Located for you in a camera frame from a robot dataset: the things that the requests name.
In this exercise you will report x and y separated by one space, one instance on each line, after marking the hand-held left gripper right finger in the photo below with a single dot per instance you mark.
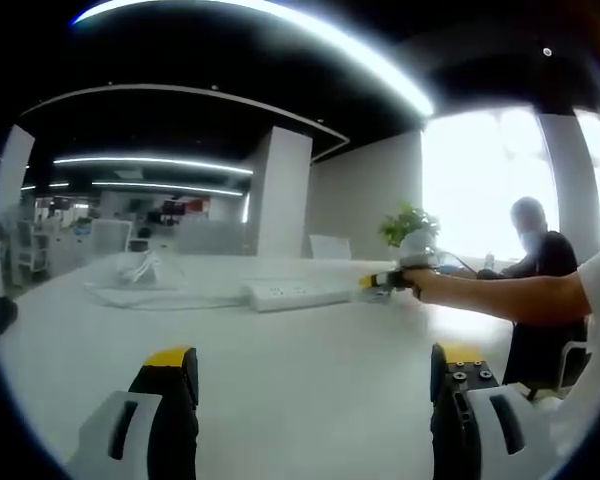
480 430

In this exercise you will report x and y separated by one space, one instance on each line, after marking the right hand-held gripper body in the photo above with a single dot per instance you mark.
417 263

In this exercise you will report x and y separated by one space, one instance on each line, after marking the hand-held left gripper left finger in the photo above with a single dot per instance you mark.
140 430

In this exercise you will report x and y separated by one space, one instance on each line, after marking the white power strip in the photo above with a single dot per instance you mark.
300 295

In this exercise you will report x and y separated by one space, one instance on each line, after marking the white desk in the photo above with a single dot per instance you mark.
305 375

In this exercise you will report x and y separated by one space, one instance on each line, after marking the grey desk partition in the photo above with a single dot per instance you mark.
210 239

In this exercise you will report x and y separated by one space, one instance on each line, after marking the white desk partition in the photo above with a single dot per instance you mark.
111 236

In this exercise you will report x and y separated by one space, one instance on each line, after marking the straight ceiling light strip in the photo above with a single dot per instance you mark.
170 187
155 162

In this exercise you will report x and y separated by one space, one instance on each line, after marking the person's right hand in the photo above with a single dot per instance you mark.
419 284

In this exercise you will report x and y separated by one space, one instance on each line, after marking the green potted plant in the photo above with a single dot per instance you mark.
410 225

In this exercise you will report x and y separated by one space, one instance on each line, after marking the white office chair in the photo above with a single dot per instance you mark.
575 365

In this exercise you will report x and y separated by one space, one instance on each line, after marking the clear plastic bag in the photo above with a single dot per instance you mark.
180 299

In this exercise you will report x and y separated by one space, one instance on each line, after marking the white shelf rack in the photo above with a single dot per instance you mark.
30 245

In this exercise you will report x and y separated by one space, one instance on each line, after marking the round ceiling fixture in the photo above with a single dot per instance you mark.
546 51

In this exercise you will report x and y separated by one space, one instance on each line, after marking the long curved ceiling light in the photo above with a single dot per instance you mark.
300 30

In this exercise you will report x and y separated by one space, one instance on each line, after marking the white curved ceiling trim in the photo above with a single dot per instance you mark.
180 92

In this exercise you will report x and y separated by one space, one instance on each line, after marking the red wall display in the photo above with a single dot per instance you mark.
185 206

